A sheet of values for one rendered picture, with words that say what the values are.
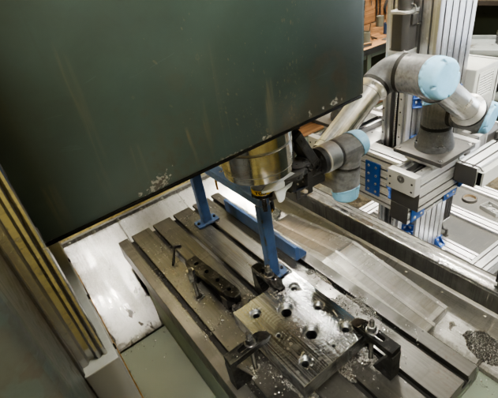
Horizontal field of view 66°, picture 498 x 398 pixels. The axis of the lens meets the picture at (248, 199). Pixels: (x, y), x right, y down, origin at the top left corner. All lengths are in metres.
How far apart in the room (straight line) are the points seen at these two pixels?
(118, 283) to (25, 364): 1.39
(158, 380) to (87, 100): 1.17
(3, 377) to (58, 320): 0.16
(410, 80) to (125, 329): 1.34
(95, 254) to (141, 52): 1.39
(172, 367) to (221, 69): 1.17
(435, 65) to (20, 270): 1.07
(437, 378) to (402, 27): 1.28
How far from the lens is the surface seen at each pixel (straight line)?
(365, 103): 1.23
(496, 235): 2.69
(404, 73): 1.24
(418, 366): 1.14
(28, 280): 0.49
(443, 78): 1.23
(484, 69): 2.10
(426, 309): 1.52
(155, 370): 1.56
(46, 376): 0.40
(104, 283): 1.77
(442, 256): 1.58
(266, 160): 0.76
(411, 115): 1.93
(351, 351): 1.06
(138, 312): 1.69
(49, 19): 0.51
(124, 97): 0.54
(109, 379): 0.60
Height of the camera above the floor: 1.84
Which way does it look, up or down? 33 degrees down
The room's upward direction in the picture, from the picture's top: 10 degrees counter-clockwise
